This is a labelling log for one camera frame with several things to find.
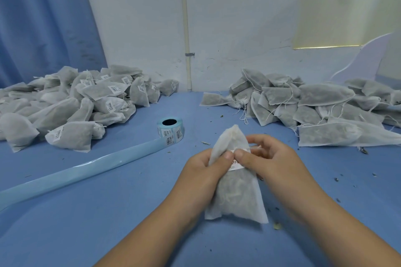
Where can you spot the white wall pipe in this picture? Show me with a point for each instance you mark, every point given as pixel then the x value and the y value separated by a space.
pixel 185 19

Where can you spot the white curved board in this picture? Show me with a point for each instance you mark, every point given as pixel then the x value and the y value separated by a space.
pixel 366 60

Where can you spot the person's left forearm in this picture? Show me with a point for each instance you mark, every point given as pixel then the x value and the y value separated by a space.
pixel 147 242

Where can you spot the pile of labelled herb bags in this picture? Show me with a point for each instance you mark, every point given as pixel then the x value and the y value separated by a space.
pixel 72 107

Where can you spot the dried herb crumb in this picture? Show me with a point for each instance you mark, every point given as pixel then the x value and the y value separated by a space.
pixel 277 225

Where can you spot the person's left hand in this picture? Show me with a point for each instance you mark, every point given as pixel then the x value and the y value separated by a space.
pixel 200 182

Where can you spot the blue curtain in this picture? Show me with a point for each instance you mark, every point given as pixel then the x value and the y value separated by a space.
pixel 44 19

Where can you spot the person's right hand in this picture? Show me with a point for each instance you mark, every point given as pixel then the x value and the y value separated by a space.
pixel 279 173

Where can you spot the white peeled label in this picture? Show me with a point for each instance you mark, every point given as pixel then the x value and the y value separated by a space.
pixel 237 165

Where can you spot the large beige panel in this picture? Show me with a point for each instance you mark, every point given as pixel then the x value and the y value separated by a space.
pixel 393 51

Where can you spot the blue label roll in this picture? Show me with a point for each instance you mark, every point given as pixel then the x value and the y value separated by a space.
pixel 169 129

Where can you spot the pile of unlabelled herb bags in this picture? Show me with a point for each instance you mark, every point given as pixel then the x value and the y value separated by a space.
pixel 307 104

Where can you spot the white mesh herb bag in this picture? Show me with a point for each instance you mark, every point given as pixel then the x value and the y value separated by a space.
pixel 235 185

